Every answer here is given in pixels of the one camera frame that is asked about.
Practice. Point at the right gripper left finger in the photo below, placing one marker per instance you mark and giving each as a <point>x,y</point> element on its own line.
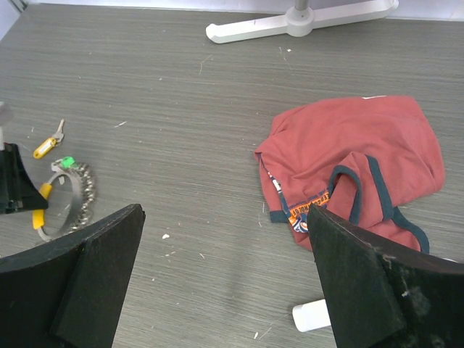
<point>69,292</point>

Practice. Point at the dark red crumpled shirt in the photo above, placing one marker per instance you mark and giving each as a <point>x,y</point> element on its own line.
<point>360,158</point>

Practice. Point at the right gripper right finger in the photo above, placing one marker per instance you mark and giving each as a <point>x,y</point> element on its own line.
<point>382,294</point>

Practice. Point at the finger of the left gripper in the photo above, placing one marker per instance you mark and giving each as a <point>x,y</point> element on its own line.
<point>18,194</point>

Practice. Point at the key with yellow tag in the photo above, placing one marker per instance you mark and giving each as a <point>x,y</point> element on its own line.
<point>51,142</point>

